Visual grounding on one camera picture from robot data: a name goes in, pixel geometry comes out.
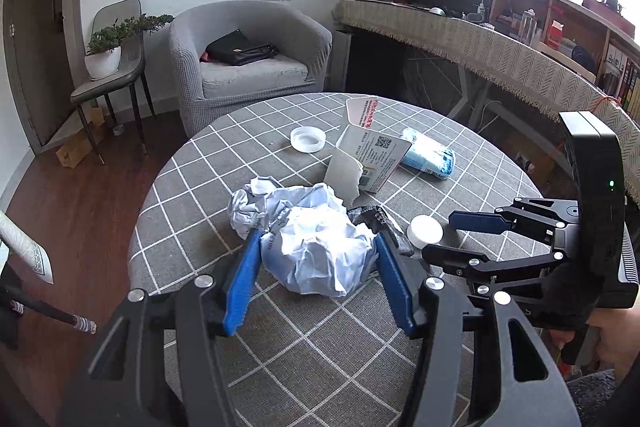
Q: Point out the person's right hand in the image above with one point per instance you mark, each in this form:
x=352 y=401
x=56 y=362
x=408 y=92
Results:
x=620 y=337

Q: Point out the potted bonsai plant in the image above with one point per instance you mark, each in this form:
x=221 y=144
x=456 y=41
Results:
x=102 y=62

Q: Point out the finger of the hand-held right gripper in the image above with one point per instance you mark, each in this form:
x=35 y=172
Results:
x=450 y=259
x=477 y=222

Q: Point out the black handbag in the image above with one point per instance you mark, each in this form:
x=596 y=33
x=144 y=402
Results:
x=240 y=49

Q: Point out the large white paper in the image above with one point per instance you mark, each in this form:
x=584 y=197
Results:
x=320 y=252

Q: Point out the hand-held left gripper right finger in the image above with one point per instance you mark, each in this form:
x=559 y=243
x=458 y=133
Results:
x=397 y=287

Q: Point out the white printed card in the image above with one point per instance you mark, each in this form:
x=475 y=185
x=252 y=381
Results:
x=380 y=157

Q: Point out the cardboard box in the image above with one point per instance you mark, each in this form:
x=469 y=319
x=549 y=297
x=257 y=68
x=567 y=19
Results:
x=75 y=152

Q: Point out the grey dining chair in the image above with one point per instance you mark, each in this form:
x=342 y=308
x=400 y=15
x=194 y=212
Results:
x=107 y=84

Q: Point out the wooden bookshelf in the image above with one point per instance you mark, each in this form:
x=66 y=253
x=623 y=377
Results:
x=545 y=2

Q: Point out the blue and white tissue packet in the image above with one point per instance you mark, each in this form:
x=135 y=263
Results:
x=430 y=154

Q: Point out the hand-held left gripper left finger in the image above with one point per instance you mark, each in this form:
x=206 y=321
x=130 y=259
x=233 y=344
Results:
x=242 y=287

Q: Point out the small white paper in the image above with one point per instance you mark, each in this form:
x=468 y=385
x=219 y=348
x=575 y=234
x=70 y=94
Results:
x=247 y=207

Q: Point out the grey checked tablecloth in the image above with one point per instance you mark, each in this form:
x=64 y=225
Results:
x=300 y=357

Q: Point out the dark grey cloth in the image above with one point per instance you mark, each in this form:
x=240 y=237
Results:
x=605 y=402

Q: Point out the red and white card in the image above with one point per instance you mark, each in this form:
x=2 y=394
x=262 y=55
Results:
x=367 y=112

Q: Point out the dark wooden door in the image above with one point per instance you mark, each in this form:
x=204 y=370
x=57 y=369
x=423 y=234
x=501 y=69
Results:
x=35 y=57

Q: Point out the torn white plastic piece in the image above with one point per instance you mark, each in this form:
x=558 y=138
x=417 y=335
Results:
x=342 y=172

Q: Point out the long desk with fringed cloth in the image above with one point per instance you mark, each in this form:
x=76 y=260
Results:
x=500 y=52

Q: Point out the grey armchair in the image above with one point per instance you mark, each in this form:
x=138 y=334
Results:
x=260 y=77

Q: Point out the white bottle cap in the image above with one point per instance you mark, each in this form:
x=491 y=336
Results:
x=425 y=231

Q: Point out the black plastic wrapper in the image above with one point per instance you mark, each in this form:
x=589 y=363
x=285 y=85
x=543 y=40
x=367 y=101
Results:
x=370 y=217

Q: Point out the black table leg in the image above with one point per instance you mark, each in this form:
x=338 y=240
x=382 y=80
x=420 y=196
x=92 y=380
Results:
x=45 y=309

